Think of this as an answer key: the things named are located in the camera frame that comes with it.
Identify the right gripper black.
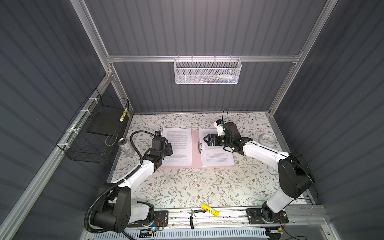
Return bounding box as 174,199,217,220
203,133,232,148

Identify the printed paper sheet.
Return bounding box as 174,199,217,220
199,129,235,168
162,128,193,168

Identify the pink file folder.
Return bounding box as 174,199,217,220
160,128,236,169

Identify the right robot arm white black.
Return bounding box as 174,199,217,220
203,120,316,224

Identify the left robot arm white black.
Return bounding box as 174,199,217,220
84,136,173,234

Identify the silver folder clip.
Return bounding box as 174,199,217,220
198,141,203,154

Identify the silver metal can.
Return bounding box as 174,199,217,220
118,138,135,157

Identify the yellow tube in basket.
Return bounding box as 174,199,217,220
120,108,129,122

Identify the yellow marker pen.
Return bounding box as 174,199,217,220
201,204,220,217

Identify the black notebook in basket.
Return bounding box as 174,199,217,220
87,113,123,137

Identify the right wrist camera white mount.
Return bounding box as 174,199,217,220
214,120,225,136

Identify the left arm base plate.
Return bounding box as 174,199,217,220
128,211,169,228

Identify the white wire mesh basket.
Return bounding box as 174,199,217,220
173,58,242,85

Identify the black wire basket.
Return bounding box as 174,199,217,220
57,90,130,164

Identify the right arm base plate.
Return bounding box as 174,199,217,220
246,208,289,224

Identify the left black corrugated cable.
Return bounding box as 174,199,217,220
83,130,157,240

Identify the aluminium front rail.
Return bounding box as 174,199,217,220
154,205,331,229

